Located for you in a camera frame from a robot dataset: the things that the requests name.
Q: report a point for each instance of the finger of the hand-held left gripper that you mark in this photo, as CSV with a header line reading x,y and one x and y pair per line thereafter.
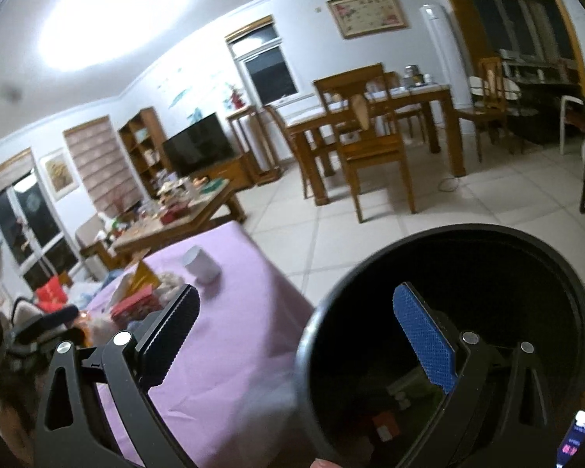
x,y
44,321

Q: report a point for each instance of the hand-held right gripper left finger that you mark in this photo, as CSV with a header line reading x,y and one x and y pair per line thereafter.
x,y
170,336

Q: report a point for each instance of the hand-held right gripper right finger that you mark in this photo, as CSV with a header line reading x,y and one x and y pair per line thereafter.
x,y
424,336

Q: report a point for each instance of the black round trash bin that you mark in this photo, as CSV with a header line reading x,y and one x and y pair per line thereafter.
x,y
365,302

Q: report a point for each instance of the red bag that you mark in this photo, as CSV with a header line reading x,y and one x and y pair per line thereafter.
x,y
51,295

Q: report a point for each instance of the red cardboard box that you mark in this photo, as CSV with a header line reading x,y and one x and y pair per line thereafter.
x,y
136,304

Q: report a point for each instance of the crumpled white tissue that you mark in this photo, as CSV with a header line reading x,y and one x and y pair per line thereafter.
x,y
171,287

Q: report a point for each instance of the gold paper packet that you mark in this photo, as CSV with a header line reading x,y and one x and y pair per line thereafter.
x,y
144,278

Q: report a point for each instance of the purple tablecloth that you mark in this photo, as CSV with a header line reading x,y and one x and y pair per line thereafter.
x,y
243,312

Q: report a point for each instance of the white paper cup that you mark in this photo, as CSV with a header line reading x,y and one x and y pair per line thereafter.
x,y
202,264

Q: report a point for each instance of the beige armchair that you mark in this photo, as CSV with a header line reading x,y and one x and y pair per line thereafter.
x,y
90,243

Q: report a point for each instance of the glass balcony door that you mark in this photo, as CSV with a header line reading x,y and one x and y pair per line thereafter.
x,y
24,224

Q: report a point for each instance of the wooden coffee table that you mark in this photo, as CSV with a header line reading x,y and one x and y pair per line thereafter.
x,y
209,207

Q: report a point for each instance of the pile of snack boxes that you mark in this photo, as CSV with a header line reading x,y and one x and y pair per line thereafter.
x,y
170,200

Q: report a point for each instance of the striped window blind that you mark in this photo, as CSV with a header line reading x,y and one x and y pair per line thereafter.
x,y
100,165

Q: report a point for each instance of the wooden television stand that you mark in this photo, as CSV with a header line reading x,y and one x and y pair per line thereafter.
x,y
229,170

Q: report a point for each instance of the smartphone with lit screen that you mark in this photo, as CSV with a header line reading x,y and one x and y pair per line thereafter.
x,y
577,438

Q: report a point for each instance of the wooden bookshelf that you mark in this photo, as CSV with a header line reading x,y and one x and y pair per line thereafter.
x,y
144,151

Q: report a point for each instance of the black flat television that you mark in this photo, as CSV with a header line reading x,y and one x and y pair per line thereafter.
x,y
200,144

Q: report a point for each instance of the wooden dining chair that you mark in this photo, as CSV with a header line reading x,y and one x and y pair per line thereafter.
x,y
395,92
482,112
370,148
280,126

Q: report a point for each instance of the tall wooden side stand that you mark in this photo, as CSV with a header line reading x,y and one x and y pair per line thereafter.
x,y
253,146

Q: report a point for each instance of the wooden dining table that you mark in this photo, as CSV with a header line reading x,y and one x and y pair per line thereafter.
x,y
419,102

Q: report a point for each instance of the red ornament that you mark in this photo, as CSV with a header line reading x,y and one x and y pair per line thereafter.
x,y
236,97

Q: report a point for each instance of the white bentwood chair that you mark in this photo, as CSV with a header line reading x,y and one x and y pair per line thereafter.
x,y
565,117

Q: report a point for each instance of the metal pots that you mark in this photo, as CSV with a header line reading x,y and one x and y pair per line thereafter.
x,y
412,75

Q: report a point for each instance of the white standing air conditioner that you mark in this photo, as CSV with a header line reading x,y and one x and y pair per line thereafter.
x,y
443,53

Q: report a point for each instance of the wood-framed interior window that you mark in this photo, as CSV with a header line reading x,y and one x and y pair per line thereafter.
x,y
265,68

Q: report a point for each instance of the bright ceiling lamp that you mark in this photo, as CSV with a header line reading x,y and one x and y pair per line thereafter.
x,y
117,9

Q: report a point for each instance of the framed floral picture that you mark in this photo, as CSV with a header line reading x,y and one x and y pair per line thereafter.
x,y
367,13

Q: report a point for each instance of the small framed wall picture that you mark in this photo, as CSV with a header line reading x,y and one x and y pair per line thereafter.
x,y
58,174

